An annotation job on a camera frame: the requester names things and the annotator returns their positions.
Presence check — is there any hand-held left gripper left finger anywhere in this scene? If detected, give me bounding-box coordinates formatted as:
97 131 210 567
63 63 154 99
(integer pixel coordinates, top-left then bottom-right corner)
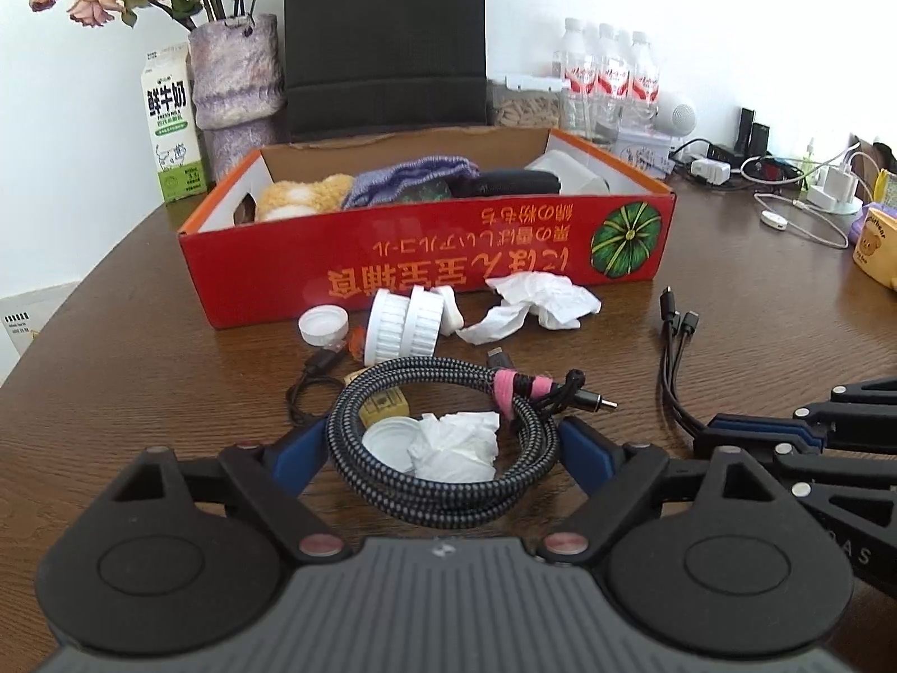
112 417 352 565

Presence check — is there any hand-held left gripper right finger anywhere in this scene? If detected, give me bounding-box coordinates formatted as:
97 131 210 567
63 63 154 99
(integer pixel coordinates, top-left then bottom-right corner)
536 415 779 565

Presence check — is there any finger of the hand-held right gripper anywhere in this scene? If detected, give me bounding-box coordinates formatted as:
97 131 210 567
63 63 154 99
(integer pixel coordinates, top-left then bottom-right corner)
693 429 897 506
708 377 897 451

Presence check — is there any white lid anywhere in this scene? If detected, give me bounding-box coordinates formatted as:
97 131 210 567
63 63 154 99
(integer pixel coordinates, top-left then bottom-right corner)
362 418 422 474

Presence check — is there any thin black cable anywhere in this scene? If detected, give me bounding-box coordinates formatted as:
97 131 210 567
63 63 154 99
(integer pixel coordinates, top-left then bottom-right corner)
285 351 348 425

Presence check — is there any yellow eraser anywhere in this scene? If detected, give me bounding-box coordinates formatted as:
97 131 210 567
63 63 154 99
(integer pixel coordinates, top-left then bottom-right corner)
346 385 411 428

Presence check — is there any black multi-head charging cable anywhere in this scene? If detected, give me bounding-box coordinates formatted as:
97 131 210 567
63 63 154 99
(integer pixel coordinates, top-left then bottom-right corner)
657 285 709 439

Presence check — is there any white screw cap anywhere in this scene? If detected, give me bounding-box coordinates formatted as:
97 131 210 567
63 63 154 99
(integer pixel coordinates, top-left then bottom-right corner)
298 305 349 348

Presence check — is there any white tissue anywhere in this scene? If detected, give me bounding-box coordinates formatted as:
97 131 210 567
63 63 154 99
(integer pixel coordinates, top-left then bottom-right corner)
406 410 502 483
455 272 602 346

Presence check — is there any grey braided cable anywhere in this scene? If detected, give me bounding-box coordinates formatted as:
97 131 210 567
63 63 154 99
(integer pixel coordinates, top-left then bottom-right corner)
327 356 619 530

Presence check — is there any red cardboard box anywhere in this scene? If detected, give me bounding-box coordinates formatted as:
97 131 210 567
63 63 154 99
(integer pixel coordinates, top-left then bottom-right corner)
177 125 677 330

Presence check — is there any white yellow plush sheep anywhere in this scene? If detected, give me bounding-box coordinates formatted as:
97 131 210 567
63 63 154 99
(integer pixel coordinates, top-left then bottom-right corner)
252 174 355 223

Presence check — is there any translucent white plastic box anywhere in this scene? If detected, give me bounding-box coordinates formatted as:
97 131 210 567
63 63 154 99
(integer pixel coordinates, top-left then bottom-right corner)
525 149 609 195

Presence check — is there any black zip pouch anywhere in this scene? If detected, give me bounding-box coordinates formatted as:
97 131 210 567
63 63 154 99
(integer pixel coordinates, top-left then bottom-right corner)
448 168 563 199

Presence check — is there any purple knitted cloth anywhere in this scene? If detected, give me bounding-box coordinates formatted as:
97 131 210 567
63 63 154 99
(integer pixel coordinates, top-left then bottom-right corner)
342 156 481 210

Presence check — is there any yellow bear mug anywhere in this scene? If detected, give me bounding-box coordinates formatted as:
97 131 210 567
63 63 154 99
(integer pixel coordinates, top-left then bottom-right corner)
851 205 897 285

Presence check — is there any white power adapter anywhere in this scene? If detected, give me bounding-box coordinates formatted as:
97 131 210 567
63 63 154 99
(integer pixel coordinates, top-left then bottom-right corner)
690 156 731 187

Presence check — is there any black power strip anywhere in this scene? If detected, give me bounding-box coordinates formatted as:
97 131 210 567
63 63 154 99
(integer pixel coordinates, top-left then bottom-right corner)
701 142 800 187

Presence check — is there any white printed tin box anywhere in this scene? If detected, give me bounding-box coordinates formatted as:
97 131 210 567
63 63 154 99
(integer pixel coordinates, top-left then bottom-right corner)
611 127 677 179

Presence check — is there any white flat panel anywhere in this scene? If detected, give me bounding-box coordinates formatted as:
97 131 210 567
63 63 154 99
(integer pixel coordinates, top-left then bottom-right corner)
0 280 81 386

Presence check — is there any white round speaker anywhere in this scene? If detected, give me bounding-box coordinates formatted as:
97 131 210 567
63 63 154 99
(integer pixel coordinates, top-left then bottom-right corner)
655 93 700 137

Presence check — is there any clear jar of pellets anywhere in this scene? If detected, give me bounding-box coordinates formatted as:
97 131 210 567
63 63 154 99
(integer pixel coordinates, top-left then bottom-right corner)
487 73 565 131

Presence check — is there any white green milk carton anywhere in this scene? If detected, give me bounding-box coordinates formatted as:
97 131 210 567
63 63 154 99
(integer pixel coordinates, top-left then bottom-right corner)
140 44 209 206

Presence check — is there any clear water bottle red label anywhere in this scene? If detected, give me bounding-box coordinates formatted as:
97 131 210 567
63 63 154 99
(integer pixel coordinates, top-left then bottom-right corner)
626 31 661 128
552 17 597 137
592 22 632 134

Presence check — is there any purple felt vase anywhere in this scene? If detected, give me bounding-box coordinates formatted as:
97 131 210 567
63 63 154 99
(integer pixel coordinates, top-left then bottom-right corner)
188 12 287 183

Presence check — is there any black paper bag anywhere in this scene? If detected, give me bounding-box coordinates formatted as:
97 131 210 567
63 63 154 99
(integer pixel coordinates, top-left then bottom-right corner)
282 0 492 145

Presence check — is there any white cable with switch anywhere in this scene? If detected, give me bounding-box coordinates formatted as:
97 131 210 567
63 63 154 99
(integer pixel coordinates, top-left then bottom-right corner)
753 189 852 250

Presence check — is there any white wall charger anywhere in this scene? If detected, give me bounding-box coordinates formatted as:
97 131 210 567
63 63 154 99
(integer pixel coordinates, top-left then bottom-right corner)
809 164 864 215

